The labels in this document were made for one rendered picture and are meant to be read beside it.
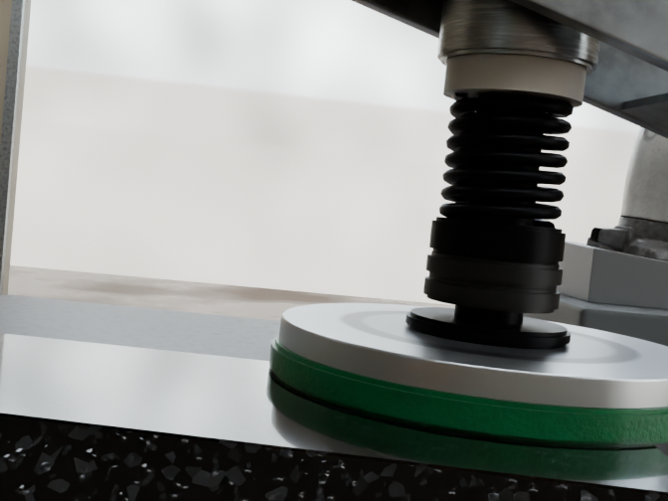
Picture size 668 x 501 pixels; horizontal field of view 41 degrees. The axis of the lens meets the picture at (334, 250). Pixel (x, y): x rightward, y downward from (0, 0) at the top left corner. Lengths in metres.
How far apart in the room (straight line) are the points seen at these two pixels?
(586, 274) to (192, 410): 1.05
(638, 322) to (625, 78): 0.79
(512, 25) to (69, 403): 0.26
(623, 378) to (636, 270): 0.99
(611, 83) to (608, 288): 0.83
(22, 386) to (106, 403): 0.04
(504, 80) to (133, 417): 0.23
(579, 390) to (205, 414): 0.15
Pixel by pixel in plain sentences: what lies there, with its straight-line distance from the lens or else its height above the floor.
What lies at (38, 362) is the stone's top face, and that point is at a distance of 0.44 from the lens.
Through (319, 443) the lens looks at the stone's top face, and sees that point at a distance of 0.33.
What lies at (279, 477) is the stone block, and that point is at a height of 0.81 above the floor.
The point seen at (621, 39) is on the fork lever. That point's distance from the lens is 0.43.
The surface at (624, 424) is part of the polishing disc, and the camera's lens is 0.39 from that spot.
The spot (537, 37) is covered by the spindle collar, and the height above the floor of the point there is 0.99.
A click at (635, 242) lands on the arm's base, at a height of 0.89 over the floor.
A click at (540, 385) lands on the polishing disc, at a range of 0.37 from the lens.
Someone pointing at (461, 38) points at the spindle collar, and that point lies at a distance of 0.45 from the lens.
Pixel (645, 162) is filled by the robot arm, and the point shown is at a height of 1.02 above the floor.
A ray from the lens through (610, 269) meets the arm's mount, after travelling 1.36.
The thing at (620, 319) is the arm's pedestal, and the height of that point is 0.79.
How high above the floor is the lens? 0.91
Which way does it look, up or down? 3 degrees down
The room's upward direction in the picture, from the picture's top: 6 degrees clockwise
